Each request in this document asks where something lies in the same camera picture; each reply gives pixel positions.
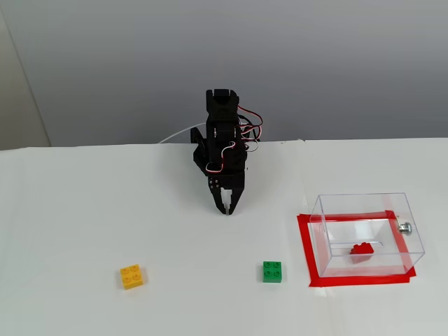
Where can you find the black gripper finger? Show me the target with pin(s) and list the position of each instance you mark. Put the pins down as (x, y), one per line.
(236, 199)
(217, 192)

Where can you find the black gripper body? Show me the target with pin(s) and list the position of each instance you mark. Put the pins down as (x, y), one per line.
(229, 184)

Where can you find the red lego brick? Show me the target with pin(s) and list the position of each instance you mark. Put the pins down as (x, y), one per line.
(362, 252)

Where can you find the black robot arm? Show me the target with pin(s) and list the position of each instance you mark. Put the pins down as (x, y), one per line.
(220, 115)

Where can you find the green lego brick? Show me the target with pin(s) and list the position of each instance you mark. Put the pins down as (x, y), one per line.
(272, 271)

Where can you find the yellow lego brick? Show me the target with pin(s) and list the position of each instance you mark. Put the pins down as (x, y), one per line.
(132, 276)

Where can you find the transparent plastic box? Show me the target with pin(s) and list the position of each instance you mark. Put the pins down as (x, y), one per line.
(371, 241)

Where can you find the silver metal box lock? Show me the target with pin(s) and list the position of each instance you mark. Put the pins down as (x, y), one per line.
(405, 227)

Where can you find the black table clamp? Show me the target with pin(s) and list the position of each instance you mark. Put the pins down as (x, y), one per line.
(197, 140)

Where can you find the red tape frame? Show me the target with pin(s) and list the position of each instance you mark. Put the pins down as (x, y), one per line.
(360, 281)

